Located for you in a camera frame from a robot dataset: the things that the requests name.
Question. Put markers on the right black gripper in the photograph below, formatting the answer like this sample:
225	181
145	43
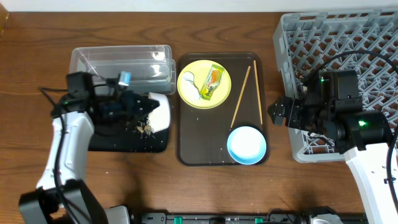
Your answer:
292	112

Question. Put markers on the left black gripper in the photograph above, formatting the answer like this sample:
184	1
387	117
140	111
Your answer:
130	106

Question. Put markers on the pink bowl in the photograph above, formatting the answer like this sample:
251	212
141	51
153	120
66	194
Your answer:
159	119

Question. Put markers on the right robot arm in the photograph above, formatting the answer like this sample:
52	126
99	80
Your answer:
333	108

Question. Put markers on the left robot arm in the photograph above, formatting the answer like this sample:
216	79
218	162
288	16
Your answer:
61	195

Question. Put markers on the black waste tray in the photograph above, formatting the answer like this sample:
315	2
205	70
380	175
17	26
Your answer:
122	136

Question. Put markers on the grey dishwasher rack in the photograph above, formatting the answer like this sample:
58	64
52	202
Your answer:
304	41

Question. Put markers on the food scraps pile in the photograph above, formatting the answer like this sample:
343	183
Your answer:
144	128

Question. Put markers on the clear plastic bin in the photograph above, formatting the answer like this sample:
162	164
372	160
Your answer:
152	67

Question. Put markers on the crumpled white tissue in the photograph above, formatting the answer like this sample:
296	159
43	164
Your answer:
189	89

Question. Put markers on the left wooden chopstick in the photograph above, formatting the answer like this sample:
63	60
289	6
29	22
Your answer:
240	96

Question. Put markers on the wooden chopstick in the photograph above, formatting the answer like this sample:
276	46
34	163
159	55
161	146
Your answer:
257	91
240	96

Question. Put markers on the blue bowl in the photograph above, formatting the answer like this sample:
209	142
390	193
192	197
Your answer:
246	145

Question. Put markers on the dark brown serving tray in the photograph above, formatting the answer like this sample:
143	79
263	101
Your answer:
203	133

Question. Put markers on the right wooden chopstick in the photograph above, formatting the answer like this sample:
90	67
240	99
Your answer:
257	91

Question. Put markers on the yellow plate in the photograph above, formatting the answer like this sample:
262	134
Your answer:
200	69

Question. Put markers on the green snack wrapper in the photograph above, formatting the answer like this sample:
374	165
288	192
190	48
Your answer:
212	81

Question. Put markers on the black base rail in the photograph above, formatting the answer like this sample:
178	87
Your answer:
162	218

